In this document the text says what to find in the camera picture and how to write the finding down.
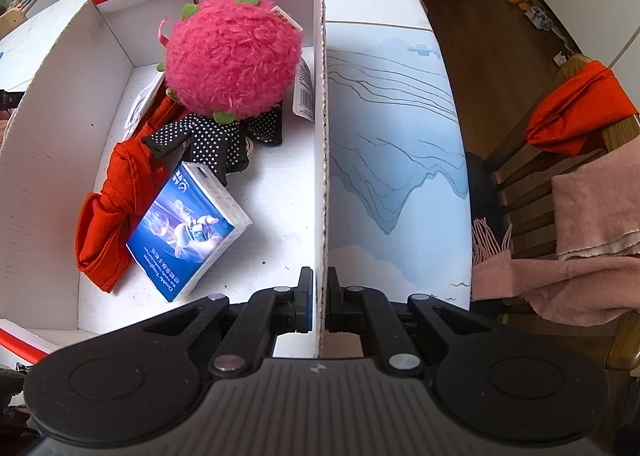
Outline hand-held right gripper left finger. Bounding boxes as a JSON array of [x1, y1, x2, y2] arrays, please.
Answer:
[[142, 266, 316, 379]]

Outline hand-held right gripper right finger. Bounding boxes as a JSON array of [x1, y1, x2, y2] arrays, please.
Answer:
[[325, 266, 489, 380]]

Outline white cardboard box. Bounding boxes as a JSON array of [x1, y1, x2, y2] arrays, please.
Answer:
[[0, 0, 332, 372]]

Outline blue tissue pack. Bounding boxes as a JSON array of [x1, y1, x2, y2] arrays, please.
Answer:
[[125, 161, 252, 303]]

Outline white floral pouch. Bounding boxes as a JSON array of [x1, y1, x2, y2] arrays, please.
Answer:
[[121, 71, 167, 142]]

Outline red umbrella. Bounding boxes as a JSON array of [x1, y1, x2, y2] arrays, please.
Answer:
[[75, 96, 201, 293]]

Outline black dotted glove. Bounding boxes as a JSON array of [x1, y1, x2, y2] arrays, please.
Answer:
[[245, 105, 284, 148], [141, 114, 251, 188]]

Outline pink fuzzy plush ball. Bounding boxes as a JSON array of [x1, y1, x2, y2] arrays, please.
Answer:
[[157, 0, 317, 126]]

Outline blue mountain print table mat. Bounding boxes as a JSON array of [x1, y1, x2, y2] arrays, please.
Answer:
[[322, 19, 473, 313]]

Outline wooden chair with dark seat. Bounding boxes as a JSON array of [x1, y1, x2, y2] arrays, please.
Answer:
[[465, 54, 640, 379]]

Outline pink fringed scarf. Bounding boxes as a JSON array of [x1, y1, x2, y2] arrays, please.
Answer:
[[471, 136, 640, 328]]

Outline red cloth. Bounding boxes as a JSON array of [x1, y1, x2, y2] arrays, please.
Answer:
[[525, 60, 639, 158]]

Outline white sneakers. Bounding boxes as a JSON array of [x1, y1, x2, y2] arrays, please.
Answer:
[[525, 5, 557, 32]]

